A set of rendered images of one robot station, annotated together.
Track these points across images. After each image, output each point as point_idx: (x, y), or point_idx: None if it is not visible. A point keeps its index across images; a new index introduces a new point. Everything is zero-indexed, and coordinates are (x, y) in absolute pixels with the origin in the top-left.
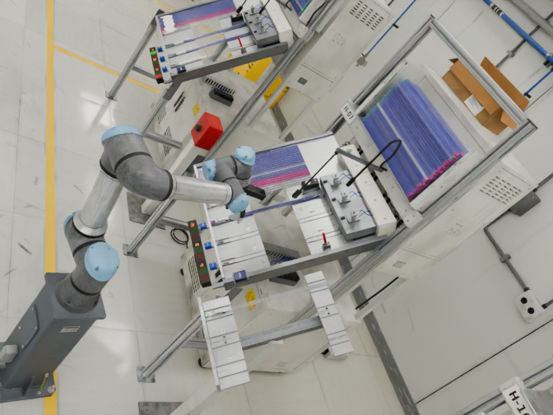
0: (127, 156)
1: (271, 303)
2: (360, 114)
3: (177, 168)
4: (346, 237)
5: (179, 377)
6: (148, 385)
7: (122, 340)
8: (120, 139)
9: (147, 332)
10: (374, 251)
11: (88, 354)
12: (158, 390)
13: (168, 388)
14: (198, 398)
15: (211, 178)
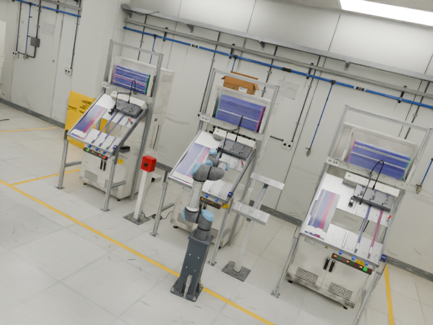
0: (209, 169)
1: (234, 200)
2: (212, 116)
3: (144, 187)
4: (245, 158)
5: (219, 256)
6: (216, 264)
7: None
8: (202, 167)
9: None
10: (254, 157)
11: None
12: (220, 264)
13: (221, 261)
14: (244, 246)
15: (212, 166)
